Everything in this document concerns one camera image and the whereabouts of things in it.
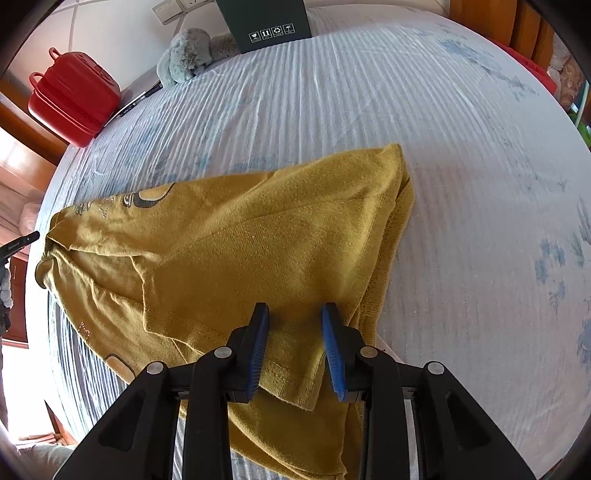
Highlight dark green gift box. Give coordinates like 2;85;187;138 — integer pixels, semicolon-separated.
215;0;311;53

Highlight red bear suitcase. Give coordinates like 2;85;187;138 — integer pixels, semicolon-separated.
28;47;121;148

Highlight red cloth at bedside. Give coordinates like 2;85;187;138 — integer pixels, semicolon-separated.
493;40;558;95

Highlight mustard yellow garment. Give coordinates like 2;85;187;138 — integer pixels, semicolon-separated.
35;144;414;479

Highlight wooden headboard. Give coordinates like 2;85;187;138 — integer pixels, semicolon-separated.
449;0;554;70

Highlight grey plush toy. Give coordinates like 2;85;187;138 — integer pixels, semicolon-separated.
156;28;240;88

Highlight white wall socket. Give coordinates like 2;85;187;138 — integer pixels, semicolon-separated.
152;0;212;25

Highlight white striped bed sheet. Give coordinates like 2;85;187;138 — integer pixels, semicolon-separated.
37;5;590;476

